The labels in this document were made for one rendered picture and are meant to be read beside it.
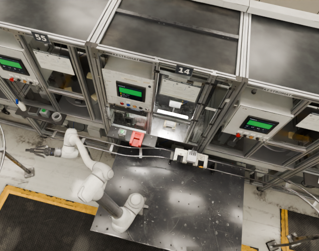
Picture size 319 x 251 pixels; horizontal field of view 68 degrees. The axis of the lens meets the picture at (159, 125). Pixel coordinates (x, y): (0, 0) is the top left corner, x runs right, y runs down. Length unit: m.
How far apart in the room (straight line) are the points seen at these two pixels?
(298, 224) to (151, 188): 2.14
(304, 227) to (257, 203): 0.66
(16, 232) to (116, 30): 2.65
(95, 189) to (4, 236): 1.90
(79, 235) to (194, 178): 1.57
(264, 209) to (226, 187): 1.02
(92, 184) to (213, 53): 1.34
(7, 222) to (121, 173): 1.59
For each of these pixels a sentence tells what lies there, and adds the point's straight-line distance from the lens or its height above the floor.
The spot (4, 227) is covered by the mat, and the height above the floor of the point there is 0.01.
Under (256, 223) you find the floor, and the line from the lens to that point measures 3.64.
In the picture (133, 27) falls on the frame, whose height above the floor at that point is 2.01.
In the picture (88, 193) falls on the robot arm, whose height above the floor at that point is 1.43.
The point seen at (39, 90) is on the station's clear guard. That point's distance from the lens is 2.71.
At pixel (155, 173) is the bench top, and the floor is 0.68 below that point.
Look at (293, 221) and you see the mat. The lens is 3.88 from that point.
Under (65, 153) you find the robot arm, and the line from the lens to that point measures 2.38.
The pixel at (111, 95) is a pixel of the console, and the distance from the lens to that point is 2.18.
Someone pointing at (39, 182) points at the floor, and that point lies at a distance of 3.62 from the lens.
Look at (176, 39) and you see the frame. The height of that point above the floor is 2.01.
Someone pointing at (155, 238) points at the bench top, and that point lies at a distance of 2.59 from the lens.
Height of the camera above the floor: 3.25
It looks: 60 degrees down
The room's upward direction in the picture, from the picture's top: 10 degrees clockwise
